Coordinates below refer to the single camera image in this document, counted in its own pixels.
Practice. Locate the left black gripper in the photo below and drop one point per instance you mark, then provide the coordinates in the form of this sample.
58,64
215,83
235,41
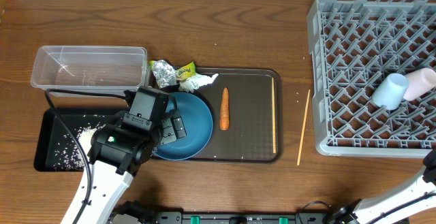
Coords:
175,131

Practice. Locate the dark blue plate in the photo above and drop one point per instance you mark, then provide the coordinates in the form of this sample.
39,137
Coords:
198,122

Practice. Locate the wooden chopstick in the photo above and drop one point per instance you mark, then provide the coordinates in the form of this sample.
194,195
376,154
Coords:
274,141
302,134

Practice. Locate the pile of white rice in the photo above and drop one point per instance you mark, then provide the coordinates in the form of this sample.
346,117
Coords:
83,139

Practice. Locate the light blue cup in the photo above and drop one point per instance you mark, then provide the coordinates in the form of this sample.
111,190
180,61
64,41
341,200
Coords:
390,92

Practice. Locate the pale pink cup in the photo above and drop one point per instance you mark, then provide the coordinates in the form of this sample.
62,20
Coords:
420,82

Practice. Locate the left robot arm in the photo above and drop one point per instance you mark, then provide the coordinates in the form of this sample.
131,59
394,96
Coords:
115,155

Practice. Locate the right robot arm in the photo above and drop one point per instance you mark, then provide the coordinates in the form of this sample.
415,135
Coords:
413,196

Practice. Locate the grey dishwasher rack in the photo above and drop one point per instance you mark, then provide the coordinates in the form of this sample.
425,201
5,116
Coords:
355,45

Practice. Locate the crumpled white tissue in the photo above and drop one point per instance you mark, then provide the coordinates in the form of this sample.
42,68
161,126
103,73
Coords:
195,82

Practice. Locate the orange carrot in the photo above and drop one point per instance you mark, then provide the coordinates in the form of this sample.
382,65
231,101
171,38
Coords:
225,110

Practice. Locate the crumpled foil snack wrapper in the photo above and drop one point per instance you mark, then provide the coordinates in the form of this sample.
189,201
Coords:
167,75

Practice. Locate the dark brown serving tray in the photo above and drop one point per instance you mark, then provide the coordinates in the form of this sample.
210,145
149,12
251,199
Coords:
249,136

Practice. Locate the clear plastic bin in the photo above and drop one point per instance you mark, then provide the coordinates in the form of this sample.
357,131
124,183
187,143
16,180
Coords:
94,69

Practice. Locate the black plastic tray bin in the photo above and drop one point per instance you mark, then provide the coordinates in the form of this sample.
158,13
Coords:
47,122

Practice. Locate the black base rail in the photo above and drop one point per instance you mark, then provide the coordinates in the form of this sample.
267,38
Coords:
238,218

